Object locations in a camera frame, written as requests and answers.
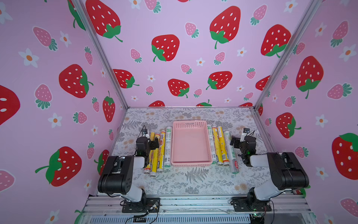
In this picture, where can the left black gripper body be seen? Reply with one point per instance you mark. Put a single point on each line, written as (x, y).
(147, 152)

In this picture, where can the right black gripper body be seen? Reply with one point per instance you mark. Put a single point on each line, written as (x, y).
(238, 144)

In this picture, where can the clear red-label wrap roll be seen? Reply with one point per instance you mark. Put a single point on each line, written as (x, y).
(231, 153)

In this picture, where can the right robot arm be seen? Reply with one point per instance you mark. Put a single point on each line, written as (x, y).
(286, 172)

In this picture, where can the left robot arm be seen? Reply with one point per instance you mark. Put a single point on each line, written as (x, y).
(116, 177)

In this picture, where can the pink plastic basket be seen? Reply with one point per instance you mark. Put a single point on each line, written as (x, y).
(190, 144)

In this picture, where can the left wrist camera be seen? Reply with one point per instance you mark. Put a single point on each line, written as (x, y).
(144, 133)

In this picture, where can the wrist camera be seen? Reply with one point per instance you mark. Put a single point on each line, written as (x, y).
(144, 133)
(245, 132)

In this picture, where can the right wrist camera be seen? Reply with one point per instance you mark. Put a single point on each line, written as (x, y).
(245, 132)

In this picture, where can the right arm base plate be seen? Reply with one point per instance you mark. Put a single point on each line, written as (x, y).
(251, 205)

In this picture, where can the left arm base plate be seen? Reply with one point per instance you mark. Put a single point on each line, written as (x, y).
(141, 205)

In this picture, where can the aluminium front rail frame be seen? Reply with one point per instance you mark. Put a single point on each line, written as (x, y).
(196, 209)

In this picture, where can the right aluminium corner post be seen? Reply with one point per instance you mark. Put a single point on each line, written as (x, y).
(308, 15)

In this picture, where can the aluminium corner post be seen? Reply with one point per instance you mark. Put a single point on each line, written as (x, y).
(308, 15)
(102, 56)

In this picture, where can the left aluminium corner post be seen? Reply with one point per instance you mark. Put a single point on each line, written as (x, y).
(102, 56)

